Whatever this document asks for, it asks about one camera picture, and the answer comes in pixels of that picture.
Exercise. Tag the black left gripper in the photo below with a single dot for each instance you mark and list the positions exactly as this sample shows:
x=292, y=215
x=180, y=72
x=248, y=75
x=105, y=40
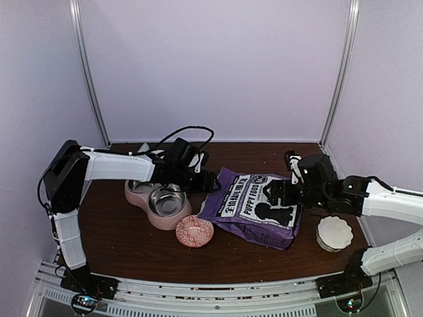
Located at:
x=207, y=183

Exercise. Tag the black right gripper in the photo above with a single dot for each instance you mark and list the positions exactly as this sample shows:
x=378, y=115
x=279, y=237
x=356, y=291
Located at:
x=277, y=185

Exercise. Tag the purple puppy food bag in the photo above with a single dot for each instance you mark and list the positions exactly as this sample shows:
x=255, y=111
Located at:
x=241, y=208

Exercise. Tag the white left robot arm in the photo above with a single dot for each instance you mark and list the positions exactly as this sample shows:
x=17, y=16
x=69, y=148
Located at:
x=74, y=165

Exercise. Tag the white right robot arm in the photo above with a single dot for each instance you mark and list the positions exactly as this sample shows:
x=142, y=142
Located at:
x=371, y=197

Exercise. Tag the pink double pet feeder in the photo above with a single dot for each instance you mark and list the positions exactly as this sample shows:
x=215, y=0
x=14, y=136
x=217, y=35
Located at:
x=165, y=207

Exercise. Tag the black white ceramic bowl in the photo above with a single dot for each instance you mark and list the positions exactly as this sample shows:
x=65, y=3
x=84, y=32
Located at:
x=196, y=163

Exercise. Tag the red patterned ceramic bowl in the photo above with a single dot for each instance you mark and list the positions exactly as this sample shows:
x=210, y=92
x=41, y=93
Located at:
x=194, y=232

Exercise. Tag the white scalloped ceramic bowl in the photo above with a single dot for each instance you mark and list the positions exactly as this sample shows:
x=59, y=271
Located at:
x=334, y=234

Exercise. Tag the small grey ceramic bowl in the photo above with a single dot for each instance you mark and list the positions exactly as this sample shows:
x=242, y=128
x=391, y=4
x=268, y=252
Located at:
x=144, y=148

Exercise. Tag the right round circuit board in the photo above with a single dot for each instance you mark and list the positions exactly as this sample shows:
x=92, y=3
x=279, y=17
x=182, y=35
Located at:
x=350, y=304

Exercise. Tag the round circuit board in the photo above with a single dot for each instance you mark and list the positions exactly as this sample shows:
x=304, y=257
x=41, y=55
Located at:
x=350, y=304
x=84, y=303

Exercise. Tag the left round circuit board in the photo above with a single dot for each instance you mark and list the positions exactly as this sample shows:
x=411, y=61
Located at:
x=84, y=303

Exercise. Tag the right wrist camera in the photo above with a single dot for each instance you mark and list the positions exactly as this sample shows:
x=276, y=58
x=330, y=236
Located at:
x=291, y=159

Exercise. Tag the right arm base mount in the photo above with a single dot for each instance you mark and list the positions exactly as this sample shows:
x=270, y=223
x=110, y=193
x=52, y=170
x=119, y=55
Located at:
x=352, y=279

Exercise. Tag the aluminium front frame rail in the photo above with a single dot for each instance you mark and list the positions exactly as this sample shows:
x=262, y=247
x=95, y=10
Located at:
x=298, y=297

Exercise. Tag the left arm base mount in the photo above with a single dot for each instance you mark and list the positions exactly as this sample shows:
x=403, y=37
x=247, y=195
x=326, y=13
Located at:
x=83, y=281

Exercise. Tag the aluminium right corner post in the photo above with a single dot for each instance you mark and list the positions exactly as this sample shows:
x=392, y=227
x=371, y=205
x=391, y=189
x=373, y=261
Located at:
x=347, y=50

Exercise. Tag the aluminium corner post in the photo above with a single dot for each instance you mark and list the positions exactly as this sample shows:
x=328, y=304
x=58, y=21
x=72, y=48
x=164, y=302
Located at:
x=347, y=50
x=75, y=12

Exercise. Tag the aluminium left corner post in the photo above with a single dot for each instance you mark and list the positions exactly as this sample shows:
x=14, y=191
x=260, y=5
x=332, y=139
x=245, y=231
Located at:
x=75, y=12

